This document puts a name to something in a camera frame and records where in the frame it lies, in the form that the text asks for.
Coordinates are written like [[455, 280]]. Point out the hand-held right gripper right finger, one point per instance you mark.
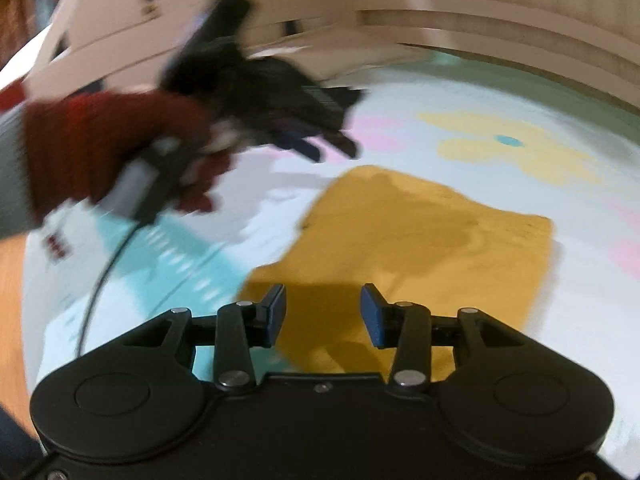
[[372, 320]]

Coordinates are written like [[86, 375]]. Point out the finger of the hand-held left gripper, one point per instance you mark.
[[302, 147], [345, 142]]

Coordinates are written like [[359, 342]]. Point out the mustard yellow small garment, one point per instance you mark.
[[425, 240]]

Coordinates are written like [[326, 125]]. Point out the dark blue clothing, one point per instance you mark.
[[15, 440]]

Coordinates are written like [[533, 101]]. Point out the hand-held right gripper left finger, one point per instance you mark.
[[275, 315]]

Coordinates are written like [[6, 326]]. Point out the pastel printed mat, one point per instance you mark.
[[575, 280]]

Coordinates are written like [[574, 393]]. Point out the person's left hand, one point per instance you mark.
[[100, 135]]

